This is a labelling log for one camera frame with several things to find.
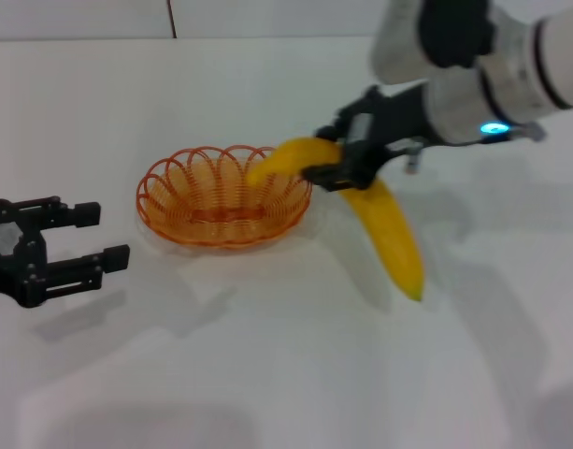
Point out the silver metal plug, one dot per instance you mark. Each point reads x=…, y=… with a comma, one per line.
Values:
x=413, y=159

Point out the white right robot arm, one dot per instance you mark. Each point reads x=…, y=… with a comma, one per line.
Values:
x=562, y=56

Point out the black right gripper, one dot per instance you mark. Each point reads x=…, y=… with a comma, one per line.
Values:
x=393, y=121

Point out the orange woven plastic basket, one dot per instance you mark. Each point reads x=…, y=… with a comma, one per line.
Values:
x=211, y=210

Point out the yellow banana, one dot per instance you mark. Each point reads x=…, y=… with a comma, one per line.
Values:
x=389, y=234

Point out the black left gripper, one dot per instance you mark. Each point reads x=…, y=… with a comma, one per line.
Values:
x=15, y=262

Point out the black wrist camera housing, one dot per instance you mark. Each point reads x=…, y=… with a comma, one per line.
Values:
x=454, y=33

